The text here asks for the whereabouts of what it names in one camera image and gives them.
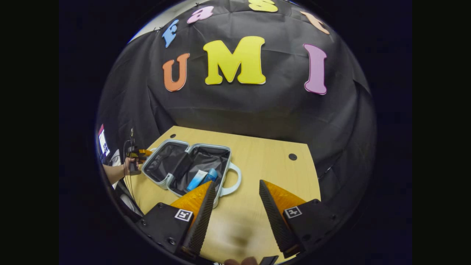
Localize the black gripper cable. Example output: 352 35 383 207
123 138 136 201

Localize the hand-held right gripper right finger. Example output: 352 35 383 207
259 179 343 259

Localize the pale blue suitcase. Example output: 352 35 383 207
142 139 242 209

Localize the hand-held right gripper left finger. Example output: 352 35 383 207
137 180 217 258

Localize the printed white board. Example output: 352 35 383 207
98 124 111 157

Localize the blue capped clear bottle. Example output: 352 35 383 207
201 168 219 186

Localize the small white blue tube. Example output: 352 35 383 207
185 170 208 192

